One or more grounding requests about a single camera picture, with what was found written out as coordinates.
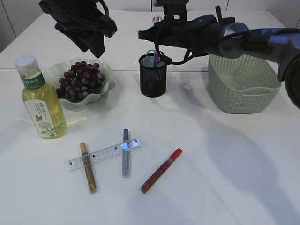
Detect black mesh pen holder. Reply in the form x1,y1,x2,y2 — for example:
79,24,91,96
138,54,167,98

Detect gold glitter pen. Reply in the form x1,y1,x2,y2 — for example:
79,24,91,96
80,142,97,194

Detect purple grape bunch with leaf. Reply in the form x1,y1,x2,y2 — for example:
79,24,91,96
56,61,106,103

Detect clear plastic ruler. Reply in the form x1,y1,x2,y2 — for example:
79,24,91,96
67,138,142,172

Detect blue capped scissors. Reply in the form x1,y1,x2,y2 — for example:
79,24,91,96
145,49,161,68

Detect red glitter pen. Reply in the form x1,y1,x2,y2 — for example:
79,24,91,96
140,148,182,194

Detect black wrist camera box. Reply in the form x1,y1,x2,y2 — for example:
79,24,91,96
151,0,189,22
102,15,117,38

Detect yellow tea drink bottle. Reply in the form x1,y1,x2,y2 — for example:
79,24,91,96
15,56,67,139

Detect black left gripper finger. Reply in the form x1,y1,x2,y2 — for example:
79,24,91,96
87,31,105,58
65,32,90,53

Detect green wavy glass plate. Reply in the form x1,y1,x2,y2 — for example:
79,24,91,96
43,58,114,111

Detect clear plastic sheet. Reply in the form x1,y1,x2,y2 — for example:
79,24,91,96
231,83,248,90

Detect green plastic woven basket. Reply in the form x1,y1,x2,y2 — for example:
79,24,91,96
208,55,281,114

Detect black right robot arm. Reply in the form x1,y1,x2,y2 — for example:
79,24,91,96
138,15,300,107

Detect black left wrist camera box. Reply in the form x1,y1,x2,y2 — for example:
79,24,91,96
102,15,117,38

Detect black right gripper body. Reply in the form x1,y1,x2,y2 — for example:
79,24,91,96
138,18,218,56

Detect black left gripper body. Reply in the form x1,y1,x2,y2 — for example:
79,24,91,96
39,0,105,34

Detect pink small scissors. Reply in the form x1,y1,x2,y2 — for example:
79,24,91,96
152,15,162,68

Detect silver glitter pen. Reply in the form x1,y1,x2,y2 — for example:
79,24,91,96
122,129,130,178

